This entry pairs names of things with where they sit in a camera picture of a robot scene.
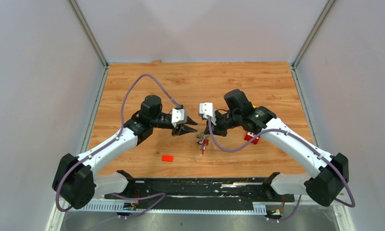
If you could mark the small orange red block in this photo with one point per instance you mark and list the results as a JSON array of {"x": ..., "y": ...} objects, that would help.
[{"x": 167, "y": 158}]

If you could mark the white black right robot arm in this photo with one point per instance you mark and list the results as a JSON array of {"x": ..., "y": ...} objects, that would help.
[{"x": 327, "y": 175}]

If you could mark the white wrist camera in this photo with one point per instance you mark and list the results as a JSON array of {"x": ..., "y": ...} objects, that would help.
[
  {"x": 207, "y": 111},
  {"x": 179, "y": 116}
]

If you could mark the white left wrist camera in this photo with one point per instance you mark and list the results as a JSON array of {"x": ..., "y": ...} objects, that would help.
[{"x": 179, "y": 116}]

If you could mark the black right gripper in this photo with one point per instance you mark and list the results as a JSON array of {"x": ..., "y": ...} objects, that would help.
[{"x": 216, "y": 129}]

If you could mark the red tray with white slots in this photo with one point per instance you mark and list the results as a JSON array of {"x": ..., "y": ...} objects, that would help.
[{"x": 249, "y": 135}]

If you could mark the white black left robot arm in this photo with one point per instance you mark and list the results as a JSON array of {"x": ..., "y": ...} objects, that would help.
[{"x": 76, "y": 178}]

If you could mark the metal key organizer red handle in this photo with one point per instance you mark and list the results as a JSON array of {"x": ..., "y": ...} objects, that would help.
[{"x": 203, "y": 141}]

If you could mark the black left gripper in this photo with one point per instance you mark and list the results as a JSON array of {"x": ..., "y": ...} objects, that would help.
[{"x": 182, "y": 130}]

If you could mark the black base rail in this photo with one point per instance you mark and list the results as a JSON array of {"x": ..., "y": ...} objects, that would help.
[{"x": 225, "y": 194}]

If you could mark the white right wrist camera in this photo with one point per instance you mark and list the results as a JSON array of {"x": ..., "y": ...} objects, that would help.
[{"x": 207, "y": 111}]

